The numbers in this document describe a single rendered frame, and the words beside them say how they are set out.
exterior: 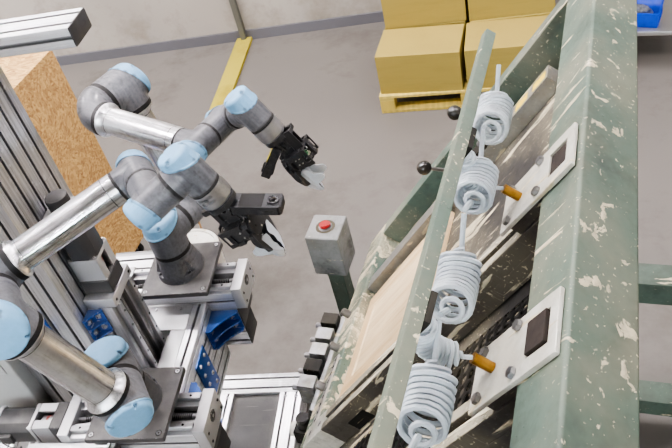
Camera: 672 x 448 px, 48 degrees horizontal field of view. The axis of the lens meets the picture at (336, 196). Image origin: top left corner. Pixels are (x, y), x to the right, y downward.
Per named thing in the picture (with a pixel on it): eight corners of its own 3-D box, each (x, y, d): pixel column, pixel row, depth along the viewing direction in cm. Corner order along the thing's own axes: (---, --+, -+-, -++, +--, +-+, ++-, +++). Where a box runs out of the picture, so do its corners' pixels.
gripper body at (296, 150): (317, 165, 194) (286, 134, 188) (292, 179, 198) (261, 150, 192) (321, 147, 199) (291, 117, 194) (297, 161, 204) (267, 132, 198)
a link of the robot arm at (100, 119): (50, 104, 202) (188, 145, 180) (79, 82, 209) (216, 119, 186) (66, 137, 210) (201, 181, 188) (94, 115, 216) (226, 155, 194)
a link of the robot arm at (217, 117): (188, 126, 195) (211, 117, 187) (214, 102, 201) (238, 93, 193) (207, 150, 197) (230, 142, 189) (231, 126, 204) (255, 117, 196)
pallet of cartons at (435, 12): (386, 56, 517) (370, -32, 476) (554, 34, 495) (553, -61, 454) (381, 122, 459) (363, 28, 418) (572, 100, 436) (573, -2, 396)
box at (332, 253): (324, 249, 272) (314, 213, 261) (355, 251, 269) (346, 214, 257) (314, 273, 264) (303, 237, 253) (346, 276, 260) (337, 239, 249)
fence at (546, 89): (382, 283, 237) (371, 277, 237) (563, 73, 169) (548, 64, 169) (378, 295, 233) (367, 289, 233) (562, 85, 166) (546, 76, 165)
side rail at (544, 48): (414, 236, 255) (386, 221, 254) (630, -17, 177) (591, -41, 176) (411, 249, 251) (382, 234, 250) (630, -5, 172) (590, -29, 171)
